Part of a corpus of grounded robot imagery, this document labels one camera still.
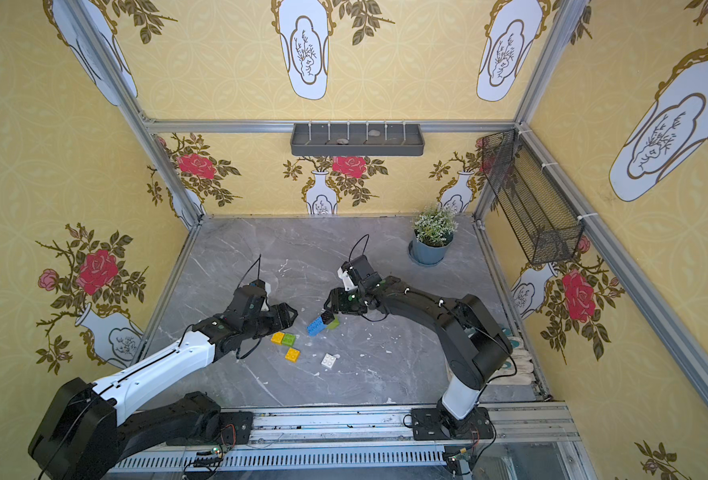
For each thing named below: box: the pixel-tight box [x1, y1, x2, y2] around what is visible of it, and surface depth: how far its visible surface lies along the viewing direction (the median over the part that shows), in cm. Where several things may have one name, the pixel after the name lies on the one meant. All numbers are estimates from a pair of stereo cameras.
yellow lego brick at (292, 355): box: [285, 347, 301, 363], surface depth 86 cm
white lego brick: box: [321, 353, 337, 369], surface depth 85 cm
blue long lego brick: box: [306, 316, 327, 337], surface depth 91 cm
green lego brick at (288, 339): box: [282, 333, 297, 347], surface depth 90 cm
